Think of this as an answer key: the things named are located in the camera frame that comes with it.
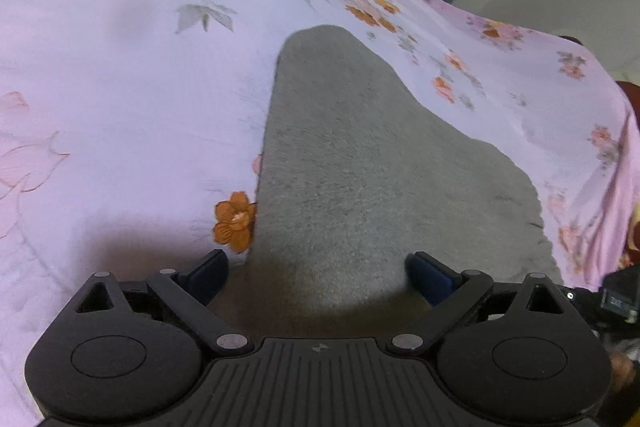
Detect grey pants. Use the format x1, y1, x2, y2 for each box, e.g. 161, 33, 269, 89
213, 26, 561, 338

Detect person's right hand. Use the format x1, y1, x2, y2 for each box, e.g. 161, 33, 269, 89
603, 335, 639, 395

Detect pink floral bed sheet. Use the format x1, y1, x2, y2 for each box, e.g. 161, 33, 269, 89
1, 0, 639, 426

